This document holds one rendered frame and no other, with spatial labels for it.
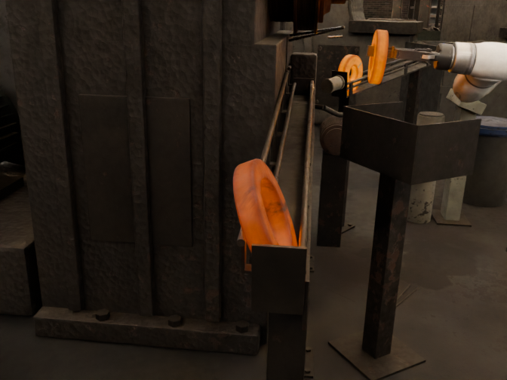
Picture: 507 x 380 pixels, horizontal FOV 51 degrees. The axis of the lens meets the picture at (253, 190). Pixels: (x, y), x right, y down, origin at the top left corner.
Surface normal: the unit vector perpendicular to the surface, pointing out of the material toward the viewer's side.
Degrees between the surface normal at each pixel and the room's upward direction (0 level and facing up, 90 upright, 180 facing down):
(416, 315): 0
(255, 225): 76
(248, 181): 39
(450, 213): 90
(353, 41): 90
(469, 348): 0
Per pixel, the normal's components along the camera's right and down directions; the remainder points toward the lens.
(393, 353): 0.02, -0.95
